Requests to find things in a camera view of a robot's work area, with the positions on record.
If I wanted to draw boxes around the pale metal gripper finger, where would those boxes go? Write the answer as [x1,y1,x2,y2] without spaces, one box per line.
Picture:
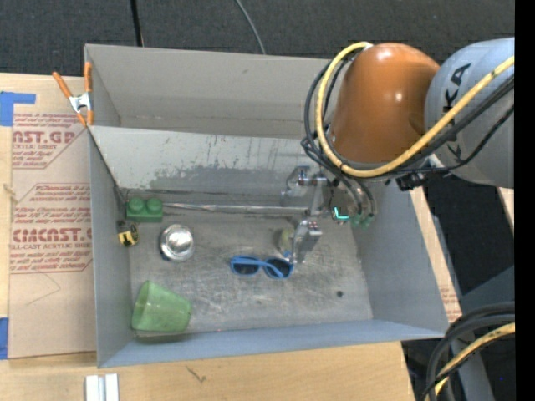
[290,219,324,265]
[279,165,314,209]

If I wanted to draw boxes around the pale yellow-green ball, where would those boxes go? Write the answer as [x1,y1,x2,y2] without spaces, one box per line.
[273,227,296,252]

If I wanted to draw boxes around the blue sunglasses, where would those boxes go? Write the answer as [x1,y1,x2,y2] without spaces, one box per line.
[229,255,295,280]

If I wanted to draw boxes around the grey metal bin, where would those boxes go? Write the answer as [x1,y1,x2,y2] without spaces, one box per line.
[83,43,451,369]

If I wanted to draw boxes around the clear round glass thing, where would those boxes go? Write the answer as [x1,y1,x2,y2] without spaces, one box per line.
[159,223,196,263]

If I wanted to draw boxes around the green toy brick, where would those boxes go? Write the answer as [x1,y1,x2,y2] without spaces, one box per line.
[125,196,165,224]

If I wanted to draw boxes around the green plastic cup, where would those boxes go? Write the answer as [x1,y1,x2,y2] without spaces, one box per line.
[130,279,194,334]

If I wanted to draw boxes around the yellow and black tape measure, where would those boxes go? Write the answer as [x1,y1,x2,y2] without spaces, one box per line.
[116,219,140,248]

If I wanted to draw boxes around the brown cardboard board, red print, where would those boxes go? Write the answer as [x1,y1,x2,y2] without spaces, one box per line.
[0,72,463,361]

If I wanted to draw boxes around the black cylinder on white bracket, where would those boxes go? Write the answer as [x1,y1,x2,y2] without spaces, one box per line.
[394,155,445,192]

